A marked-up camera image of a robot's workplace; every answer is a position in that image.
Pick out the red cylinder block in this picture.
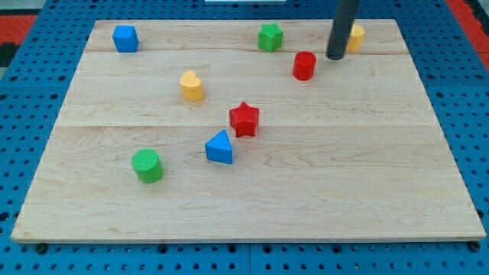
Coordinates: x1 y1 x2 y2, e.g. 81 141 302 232
293 51 317 81

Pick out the wooden board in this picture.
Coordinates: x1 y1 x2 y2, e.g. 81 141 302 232
11 19 486 244

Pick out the red star block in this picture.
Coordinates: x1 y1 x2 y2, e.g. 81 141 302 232
229 102 260 138

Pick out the blue triangle block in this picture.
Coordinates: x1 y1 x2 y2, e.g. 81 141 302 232
205 130 233 164

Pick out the yellow heart block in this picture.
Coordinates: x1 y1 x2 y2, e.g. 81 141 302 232
180 71 204 102

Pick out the green cylinder block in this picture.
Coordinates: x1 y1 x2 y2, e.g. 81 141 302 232
131 148 164 184

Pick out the green star block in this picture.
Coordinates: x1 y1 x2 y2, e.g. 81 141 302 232
257 23 283 53

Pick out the yellow hexagon block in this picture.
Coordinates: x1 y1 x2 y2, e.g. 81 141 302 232
347 24 365 52

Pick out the blue cube block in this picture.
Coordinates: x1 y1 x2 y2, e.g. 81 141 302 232
112 25 139 53

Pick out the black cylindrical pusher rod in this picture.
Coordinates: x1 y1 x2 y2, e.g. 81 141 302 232
325 0 361 60

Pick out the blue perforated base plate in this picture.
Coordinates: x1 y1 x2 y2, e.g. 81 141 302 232
1 0 488 274

